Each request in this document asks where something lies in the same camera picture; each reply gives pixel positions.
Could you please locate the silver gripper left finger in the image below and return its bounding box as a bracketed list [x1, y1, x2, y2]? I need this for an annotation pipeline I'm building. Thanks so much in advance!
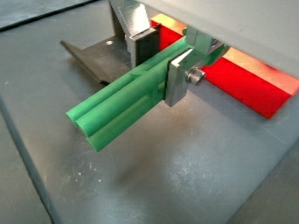
[108, 0, 159, 67]

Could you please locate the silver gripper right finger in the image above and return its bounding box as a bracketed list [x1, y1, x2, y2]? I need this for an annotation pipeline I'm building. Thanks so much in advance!
[164, 27, 224, 107]

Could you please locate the green three prong object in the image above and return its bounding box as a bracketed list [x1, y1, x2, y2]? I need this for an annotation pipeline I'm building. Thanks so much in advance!
[64, 36, 229, 153]

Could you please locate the red peg board block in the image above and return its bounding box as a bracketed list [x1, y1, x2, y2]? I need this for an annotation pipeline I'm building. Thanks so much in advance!
[151, 14, 299, 118]

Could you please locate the black fixture bracket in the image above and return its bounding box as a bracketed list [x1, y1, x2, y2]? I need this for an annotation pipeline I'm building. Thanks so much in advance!
[60, 12, 131, 83]

